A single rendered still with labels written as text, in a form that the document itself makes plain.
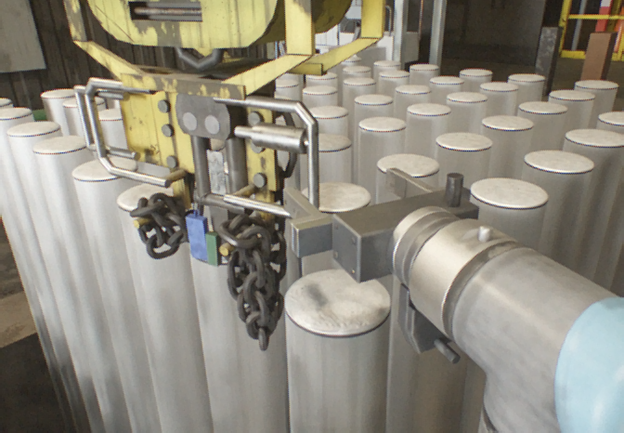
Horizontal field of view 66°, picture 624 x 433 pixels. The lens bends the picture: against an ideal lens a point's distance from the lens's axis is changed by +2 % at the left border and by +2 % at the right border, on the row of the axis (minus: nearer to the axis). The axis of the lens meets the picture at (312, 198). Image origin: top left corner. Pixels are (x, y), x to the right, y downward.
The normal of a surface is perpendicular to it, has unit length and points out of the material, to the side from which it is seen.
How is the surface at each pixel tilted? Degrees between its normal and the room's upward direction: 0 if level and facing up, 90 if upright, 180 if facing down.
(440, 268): 52
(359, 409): 90
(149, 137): 90
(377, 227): 0
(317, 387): 90
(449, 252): 36
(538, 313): 42
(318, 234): 90
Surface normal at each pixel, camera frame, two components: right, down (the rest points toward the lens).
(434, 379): -0.09, 0.40
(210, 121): -0.50, 0.36
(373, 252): 0.42, 0.36
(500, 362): -0.91, 0.23
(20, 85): 0.70, 0.28
